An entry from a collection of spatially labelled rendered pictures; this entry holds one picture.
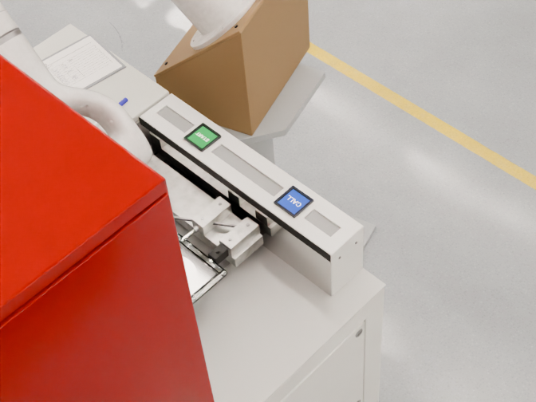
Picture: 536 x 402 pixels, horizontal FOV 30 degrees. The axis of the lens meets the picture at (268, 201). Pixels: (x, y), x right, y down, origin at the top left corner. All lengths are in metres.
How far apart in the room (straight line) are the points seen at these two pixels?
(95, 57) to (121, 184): 1.42
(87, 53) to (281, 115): 0.46
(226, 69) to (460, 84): 1.55
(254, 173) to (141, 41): 1.84
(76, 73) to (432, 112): 1.54
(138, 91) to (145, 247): 1.30
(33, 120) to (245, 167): 1.10
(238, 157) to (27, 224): 1.20
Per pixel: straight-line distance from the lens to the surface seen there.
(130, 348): 1.01
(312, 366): 1.96
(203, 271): 1.95
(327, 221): 1.93
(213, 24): 2.15
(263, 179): 2.01
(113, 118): 1.70
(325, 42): 3.70
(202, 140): 2.08
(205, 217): 2.02
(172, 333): 1.05
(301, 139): 3.37
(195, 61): 2.18
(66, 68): 2.29
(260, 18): 2.13
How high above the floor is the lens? 2.48
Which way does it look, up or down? 51 degrees down
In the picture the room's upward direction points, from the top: 6 degrees counter-clockwise
